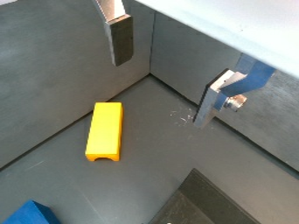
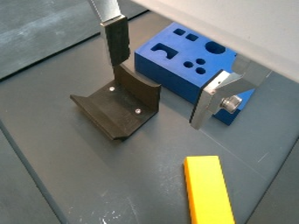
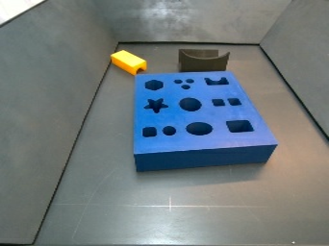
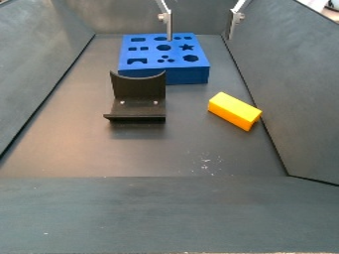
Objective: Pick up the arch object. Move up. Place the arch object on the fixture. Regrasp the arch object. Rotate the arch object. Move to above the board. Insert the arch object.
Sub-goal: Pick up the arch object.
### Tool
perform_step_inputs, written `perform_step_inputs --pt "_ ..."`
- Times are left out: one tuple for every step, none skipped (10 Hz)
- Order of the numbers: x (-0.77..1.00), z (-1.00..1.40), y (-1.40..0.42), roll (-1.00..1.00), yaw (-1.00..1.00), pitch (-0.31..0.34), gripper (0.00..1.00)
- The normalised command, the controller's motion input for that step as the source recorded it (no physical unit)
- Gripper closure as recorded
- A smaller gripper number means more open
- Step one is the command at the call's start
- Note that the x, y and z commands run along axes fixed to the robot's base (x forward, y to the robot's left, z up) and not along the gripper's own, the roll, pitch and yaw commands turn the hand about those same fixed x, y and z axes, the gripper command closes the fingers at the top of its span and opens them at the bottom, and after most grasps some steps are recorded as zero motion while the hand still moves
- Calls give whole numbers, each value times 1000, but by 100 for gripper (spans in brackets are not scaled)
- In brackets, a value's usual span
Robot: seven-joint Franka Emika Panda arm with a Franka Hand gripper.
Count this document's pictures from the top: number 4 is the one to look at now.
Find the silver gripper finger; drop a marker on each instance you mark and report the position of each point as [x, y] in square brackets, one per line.
[237, 16]
[165, 17]

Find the yellow arch block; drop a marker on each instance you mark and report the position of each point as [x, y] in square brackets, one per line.
[234, 110]

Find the blue foam shape board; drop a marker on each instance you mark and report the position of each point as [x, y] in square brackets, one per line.
[149, 53]

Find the black curved fixture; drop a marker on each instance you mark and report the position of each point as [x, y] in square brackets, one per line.
[140, 98]

